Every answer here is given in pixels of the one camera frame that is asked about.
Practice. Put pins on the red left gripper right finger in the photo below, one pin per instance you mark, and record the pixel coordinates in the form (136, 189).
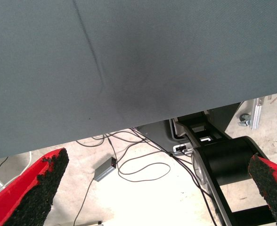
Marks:
(275, 188)

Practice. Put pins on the dark grey table cloth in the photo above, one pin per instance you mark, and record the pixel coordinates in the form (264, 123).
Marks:
(152, 58)

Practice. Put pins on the silver usb hub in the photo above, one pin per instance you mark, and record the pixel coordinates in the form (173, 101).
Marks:
(176, 148)

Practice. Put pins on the dark grey base housing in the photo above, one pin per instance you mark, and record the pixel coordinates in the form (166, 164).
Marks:
(157, 134)

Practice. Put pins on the grey power box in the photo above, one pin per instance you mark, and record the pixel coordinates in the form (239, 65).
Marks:
(103, 171)

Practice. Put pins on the grey caster wheel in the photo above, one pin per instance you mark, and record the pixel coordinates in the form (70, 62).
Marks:
(244, 118)

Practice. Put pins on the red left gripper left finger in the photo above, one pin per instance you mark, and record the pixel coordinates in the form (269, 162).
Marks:
(23, 200)

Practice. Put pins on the aluminium profile bar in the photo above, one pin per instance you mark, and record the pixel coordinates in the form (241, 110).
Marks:
(257, 113)

